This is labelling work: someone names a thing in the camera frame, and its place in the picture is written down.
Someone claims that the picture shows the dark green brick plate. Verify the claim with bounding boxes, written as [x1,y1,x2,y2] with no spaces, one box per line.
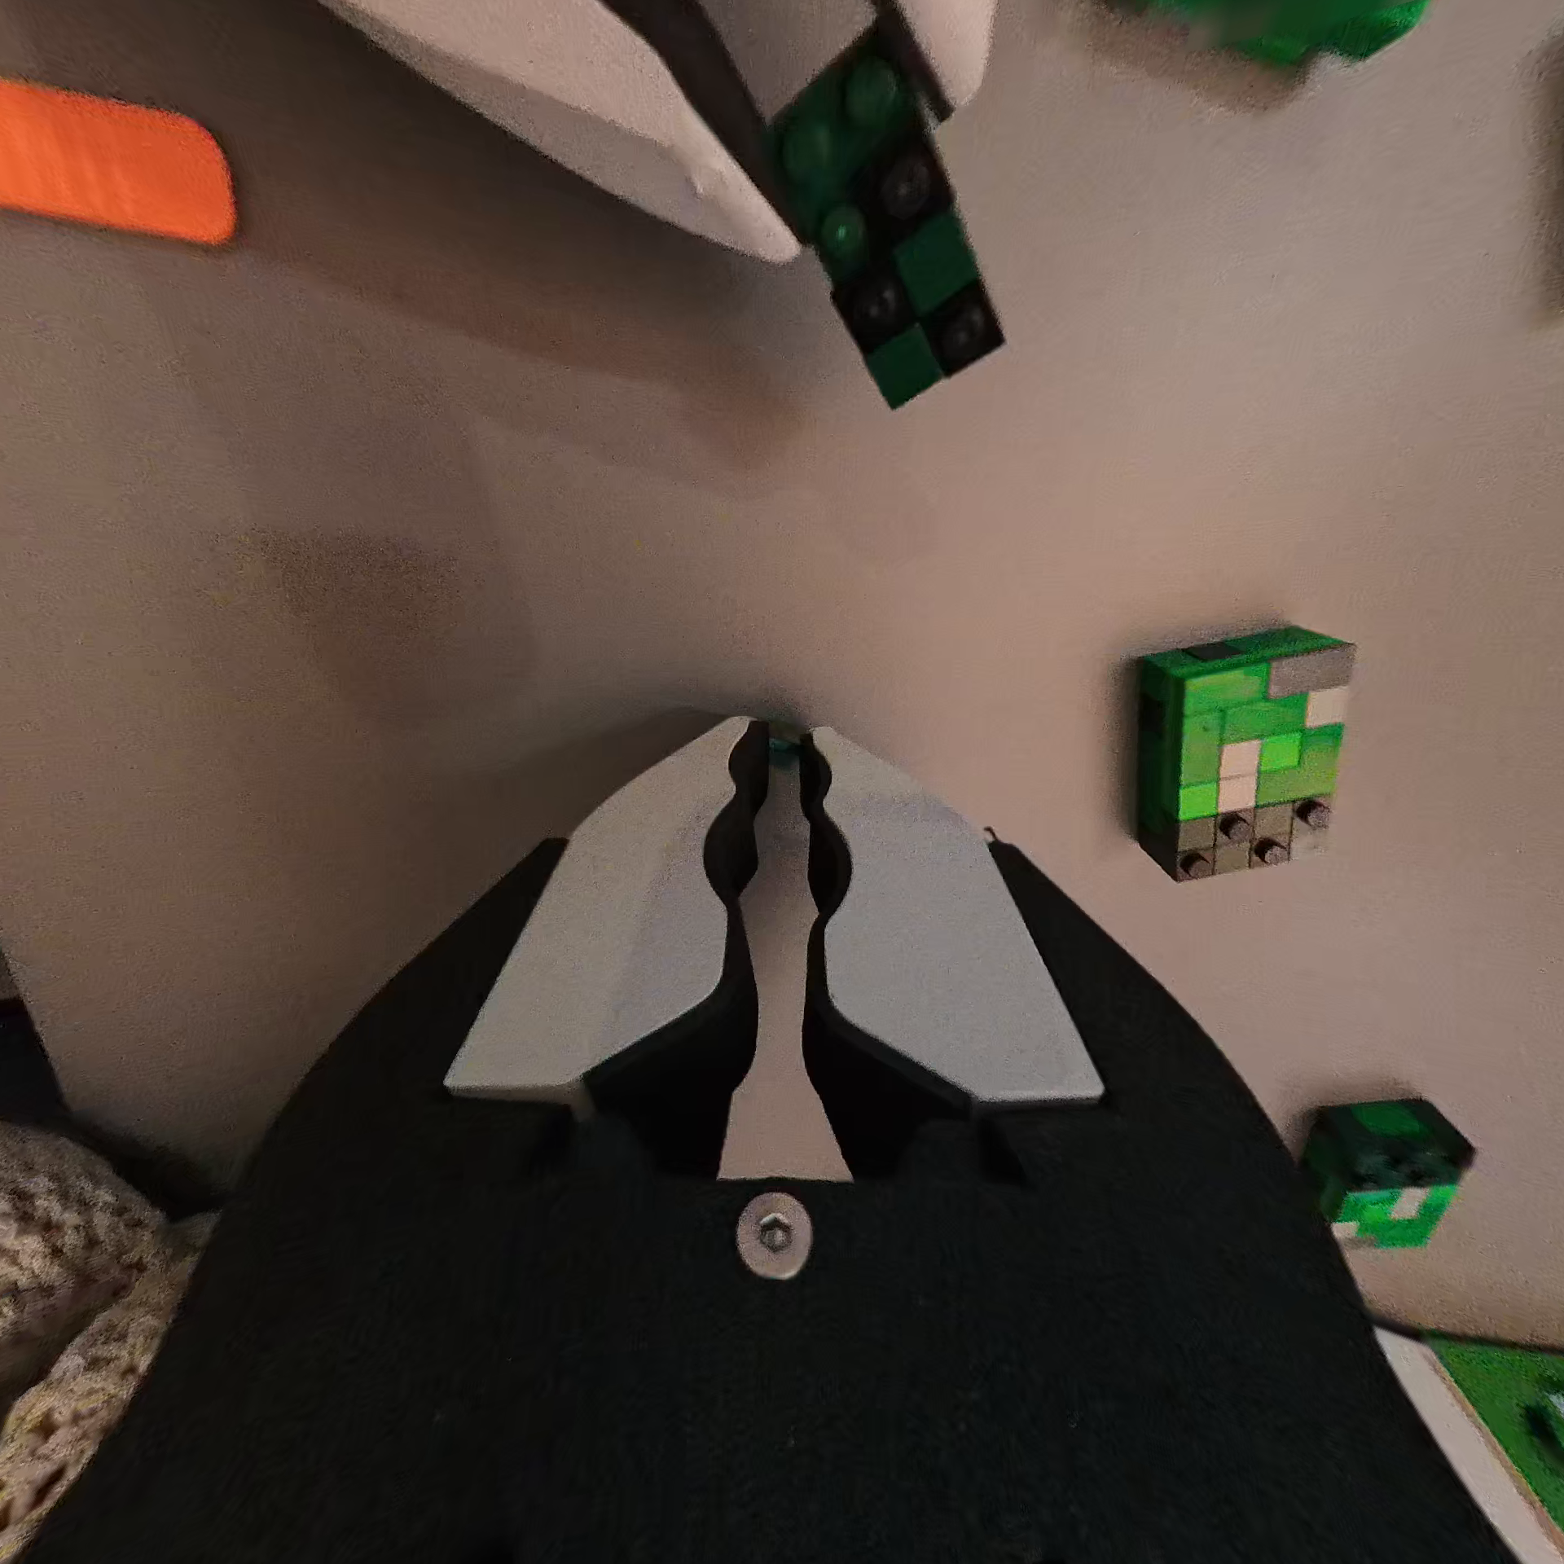
[764,49,1007,412]

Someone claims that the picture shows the small green brick assembly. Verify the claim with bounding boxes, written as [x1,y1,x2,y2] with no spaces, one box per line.
[1135,626,1358,885]

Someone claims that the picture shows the person's dark trousers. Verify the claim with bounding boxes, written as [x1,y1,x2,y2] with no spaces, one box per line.
[0,946,74,1127]

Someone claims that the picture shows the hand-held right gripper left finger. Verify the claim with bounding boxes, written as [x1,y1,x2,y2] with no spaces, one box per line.
[442,719,768,1114]

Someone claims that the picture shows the orange brick separator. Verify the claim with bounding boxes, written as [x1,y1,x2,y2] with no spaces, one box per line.
[0,79,236,248]

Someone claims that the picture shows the green brick cube head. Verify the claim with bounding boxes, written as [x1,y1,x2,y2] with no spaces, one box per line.
[1297,1095,1478,1252]

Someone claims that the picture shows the green building set box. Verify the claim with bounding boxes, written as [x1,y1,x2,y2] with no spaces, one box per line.
[1373,1326,1564,1564]

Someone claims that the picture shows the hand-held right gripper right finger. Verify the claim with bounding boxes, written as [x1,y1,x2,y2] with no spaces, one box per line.
[800,727,1107,1114]

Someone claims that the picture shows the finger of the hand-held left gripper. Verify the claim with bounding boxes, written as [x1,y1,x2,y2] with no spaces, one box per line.
[319,0,805,267]
[872,0,999,122]

